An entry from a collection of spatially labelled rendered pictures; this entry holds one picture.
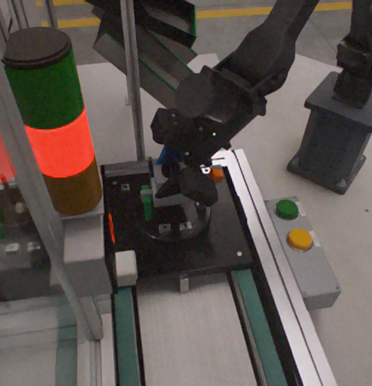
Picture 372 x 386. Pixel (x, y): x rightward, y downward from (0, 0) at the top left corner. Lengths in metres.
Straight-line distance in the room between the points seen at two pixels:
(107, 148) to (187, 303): 0.50
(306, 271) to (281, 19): 0.40
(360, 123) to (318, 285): 0.34
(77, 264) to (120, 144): 0.70
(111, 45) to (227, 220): 0.38
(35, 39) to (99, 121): 0.84
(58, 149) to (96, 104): 0.88
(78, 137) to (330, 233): 0.68
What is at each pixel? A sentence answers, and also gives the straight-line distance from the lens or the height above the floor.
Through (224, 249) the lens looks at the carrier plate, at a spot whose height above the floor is 0.97.
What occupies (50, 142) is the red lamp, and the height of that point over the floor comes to 1.35.
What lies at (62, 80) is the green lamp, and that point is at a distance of 0.29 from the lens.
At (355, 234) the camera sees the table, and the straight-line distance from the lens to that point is 0.93.
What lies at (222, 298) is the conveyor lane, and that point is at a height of 0.92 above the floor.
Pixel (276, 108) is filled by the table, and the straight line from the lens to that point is 1.20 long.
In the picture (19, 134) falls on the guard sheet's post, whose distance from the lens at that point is 0.33.
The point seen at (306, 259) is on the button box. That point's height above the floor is 0.96.
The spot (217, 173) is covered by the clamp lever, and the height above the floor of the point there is 1.07.
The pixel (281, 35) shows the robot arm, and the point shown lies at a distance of 0.57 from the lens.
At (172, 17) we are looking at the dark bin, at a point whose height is 1.21.
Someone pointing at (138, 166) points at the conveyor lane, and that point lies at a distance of 0.84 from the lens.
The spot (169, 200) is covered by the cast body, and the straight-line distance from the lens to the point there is 0.67.
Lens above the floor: 1.55
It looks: 48 degrees down
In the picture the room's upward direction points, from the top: straight up
